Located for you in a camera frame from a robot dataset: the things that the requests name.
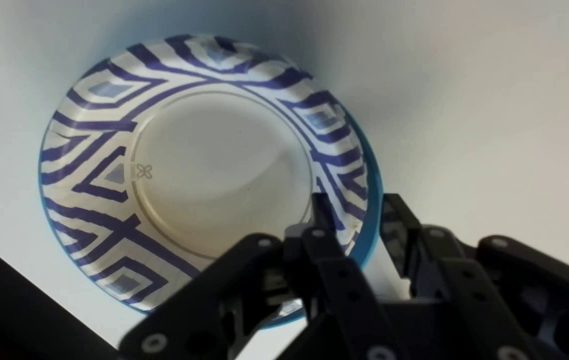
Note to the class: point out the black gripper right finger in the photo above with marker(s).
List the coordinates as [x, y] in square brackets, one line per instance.
[497, 293]

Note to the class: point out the blue white patterned paper plate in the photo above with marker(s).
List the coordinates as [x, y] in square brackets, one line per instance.
[224, 170]

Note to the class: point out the blue bowl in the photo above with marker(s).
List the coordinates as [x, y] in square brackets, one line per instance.
[373, 221]

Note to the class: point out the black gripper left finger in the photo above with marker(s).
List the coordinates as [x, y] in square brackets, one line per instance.
[337, 287]

